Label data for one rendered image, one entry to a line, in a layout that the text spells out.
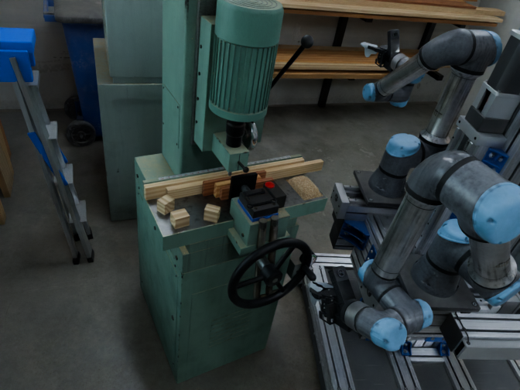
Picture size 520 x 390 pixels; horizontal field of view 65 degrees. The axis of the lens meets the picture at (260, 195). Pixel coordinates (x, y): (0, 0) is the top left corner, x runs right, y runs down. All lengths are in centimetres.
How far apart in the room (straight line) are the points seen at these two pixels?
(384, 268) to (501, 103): 60
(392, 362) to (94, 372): 127
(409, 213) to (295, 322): 130
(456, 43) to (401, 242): 74
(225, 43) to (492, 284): 93
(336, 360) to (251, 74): 123
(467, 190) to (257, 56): 60
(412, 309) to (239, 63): 77
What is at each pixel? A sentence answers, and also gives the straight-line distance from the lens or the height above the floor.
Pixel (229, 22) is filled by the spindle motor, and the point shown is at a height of 146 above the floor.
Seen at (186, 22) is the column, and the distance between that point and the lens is 132.
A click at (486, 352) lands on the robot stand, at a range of 155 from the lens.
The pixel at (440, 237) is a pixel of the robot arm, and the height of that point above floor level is 100.
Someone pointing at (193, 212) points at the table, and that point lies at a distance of 131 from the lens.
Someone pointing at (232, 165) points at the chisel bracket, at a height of 102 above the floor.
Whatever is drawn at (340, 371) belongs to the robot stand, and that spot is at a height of 23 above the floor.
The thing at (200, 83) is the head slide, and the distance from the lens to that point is 135.
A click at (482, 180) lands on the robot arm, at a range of 91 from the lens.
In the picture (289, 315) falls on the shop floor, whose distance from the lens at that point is 223.
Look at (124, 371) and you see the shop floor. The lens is 202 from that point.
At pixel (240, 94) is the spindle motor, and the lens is 117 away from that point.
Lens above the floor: 176
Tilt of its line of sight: 37 degrees down
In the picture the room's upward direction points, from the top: 11 degrees clockwise
